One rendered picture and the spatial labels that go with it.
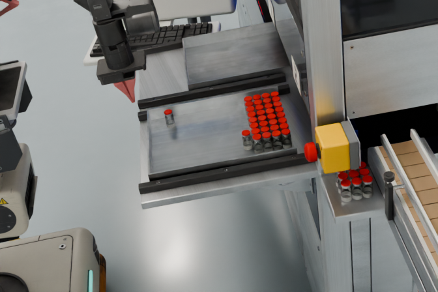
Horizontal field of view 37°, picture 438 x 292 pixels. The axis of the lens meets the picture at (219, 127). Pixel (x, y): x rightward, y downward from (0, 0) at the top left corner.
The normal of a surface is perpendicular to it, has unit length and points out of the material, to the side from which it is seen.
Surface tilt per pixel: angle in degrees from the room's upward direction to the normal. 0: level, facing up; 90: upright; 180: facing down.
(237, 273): 0
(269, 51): 0
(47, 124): 0
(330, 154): 90
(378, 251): 90
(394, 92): 90
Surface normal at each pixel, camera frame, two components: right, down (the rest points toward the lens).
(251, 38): -0.15, -0.79
